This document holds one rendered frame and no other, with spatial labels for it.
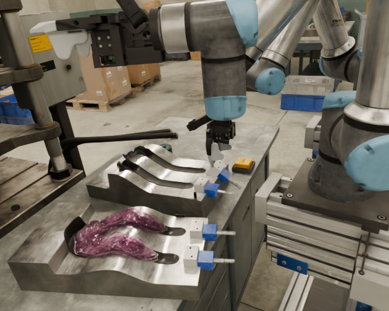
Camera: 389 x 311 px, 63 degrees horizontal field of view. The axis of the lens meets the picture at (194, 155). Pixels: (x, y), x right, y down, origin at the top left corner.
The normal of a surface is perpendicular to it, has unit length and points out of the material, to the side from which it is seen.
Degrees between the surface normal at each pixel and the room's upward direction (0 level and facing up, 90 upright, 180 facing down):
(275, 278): 0
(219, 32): 90
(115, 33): 82
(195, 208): 90
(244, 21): 79
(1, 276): 0
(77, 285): 90
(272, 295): 0
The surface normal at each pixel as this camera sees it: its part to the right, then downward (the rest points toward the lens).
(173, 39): -0.07, 0.75
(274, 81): 0.37, 0.39
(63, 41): 0.10, 0.33
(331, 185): -0.68, 0.11
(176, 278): -0.09, -0.88
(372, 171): -0.10, 0.58
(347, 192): -0.24, 0.18
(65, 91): 0.90, 0.12
